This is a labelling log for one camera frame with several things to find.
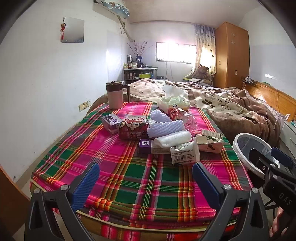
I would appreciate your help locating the dry branches in vase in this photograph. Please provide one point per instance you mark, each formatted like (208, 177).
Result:
(140, 52)

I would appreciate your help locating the pink mug with brown lid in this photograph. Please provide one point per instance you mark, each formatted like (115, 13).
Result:
(114, 97)

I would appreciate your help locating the green box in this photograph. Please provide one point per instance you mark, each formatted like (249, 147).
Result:
(145, 76)

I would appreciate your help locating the wooden board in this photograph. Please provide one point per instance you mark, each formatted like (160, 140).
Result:
(11, 204)

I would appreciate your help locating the small purple drink carton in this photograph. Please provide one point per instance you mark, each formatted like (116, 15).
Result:
(111, 121)

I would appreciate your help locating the small lavender foam net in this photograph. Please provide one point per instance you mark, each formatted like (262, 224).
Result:
(159, 115)

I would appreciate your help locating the air conditioner pipe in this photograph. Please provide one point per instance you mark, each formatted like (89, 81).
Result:
(126, 29)

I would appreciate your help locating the brown patterned blanket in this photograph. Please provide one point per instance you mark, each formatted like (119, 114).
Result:
(231, 109)

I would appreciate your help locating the white barcode snack bag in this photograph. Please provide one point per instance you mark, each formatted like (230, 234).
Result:
(185, 155)

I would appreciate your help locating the red knot ornament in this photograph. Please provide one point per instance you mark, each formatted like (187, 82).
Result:
(63, 29)

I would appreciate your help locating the large lavender foam net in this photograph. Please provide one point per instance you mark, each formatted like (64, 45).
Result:
(166, 128)

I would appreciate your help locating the wooden wardrobe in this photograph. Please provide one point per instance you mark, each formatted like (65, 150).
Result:
(231, 58)

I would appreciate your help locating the patterned curtain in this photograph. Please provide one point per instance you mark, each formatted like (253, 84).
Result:
(204, 46)

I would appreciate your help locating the plaid tablecloth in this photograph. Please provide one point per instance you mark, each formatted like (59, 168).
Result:
(115, 162)

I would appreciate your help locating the wall air conditioner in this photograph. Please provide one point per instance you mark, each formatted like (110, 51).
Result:
(115, 8)

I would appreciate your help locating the white printed packet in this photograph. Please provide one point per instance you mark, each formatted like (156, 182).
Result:
(160, 150)

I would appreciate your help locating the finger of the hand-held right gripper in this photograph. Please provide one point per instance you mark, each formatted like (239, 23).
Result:
(281, 156)
(260, 156)

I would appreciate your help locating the white round waste bin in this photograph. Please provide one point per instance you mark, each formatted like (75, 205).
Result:
(238, 148)

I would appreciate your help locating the red drink can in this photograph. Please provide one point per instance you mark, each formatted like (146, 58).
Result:
(131, 131)

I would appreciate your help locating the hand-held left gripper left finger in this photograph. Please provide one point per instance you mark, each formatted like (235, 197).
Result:
(86, 183)

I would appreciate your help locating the crushed white green carton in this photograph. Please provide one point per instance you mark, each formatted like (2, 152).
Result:
(208, 143)

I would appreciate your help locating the red strawberry print carton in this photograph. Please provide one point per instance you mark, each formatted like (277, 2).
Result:
(136, 118)

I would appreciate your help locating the soft tissue pack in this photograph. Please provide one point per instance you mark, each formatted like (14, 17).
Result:
(171, 102)

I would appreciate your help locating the brown teddy bear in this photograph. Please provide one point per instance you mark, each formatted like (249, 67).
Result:
(202, 71)

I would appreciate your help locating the cluttered shelf unit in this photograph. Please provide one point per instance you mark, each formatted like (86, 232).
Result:
(129, 74)

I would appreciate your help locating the person's right hand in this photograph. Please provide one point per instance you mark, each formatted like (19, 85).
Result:
(277, 222)

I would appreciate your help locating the wall socket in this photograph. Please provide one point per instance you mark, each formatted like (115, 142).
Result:
(84, 105)

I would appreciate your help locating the clear bottle with red label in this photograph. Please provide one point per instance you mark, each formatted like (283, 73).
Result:
(180, 115)

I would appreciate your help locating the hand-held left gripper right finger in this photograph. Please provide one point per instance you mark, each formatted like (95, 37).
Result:
(204, 183)

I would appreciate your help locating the wooden headboard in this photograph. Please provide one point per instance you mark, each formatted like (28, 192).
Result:
(284, 99)

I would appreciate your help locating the window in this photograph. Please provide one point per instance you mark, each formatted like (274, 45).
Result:
(175, 52)

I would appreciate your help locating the white nightstand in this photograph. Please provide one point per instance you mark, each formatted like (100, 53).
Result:
(289, 136)

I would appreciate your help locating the power strip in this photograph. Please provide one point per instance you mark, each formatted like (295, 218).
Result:
(247, 80)

